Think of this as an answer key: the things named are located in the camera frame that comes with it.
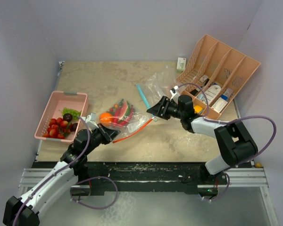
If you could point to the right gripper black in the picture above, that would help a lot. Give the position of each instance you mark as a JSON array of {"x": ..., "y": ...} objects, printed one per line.
[{"x": 158, "y": 110}]

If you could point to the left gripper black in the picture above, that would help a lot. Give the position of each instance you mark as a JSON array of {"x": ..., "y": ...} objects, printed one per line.
[{"x": 107, "y": 134}]

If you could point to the zip bag with fake fruit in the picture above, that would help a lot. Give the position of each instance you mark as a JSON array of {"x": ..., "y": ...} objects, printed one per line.
[{"x": 157, "y": 86}]

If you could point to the zip bag with orange watermelon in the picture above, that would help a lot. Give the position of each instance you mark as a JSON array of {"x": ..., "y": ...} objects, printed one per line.
[{"x": 126, "y": 118}]

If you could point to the green fake grape bunch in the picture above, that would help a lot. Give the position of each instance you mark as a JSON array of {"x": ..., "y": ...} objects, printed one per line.
[{"x": 71, "y": 111}]

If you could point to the dark purple fake plum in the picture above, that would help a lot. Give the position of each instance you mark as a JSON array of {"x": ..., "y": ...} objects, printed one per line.
[{"x": 67, "y": 117}]

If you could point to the pink plastic basket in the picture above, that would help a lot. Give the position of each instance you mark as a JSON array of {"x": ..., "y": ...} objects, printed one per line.
[{"x": 54, "y": 109}]

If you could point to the red fake strawberry bunch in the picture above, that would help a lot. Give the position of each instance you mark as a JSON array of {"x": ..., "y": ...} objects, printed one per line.
[{"x": 58, "y": 129}]

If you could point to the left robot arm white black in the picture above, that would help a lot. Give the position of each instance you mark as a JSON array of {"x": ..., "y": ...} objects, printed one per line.
[{"x": 29, "y": 208}]

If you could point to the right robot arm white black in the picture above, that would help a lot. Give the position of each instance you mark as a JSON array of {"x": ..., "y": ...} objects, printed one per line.
[{"x": 234, "y": 141}]

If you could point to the yellow tape measure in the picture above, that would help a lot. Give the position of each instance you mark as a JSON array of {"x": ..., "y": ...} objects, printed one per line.
[{"x": 198, "y": 109}]

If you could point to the small white green box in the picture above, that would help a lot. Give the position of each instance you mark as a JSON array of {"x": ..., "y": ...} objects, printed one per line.
[{"x": 181, "y": 64}]

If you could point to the white medicine box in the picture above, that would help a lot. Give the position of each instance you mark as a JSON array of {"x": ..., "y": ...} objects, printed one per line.
[{"x": 219, "y": 105}]

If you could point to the orange desk organizer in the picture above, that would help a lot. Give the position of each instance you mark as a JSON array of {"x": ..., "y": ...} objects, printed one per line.
[{"x": 215, "y": 70}]

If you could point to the small yellow ball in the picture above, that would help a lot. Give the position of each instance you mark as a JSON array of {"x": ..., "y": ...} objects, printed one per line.
[{"x": 258, "y": 165}]

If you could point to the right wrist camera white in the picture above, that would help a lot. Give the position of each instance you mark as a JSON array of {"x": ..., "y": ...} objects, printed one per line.
[{"x": 174, "y": 93}]

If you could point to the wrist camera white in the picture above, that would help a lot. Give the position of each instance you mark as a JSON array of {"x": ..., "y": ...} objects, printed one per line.
[
  {"x": 90, "y": 120},
  {"x": 174, "y": 93}
]

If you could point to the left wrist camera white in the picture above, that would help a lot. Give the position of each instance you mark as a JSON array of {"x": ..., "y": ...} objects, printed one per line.
[{"x": 90, "y": 120}]

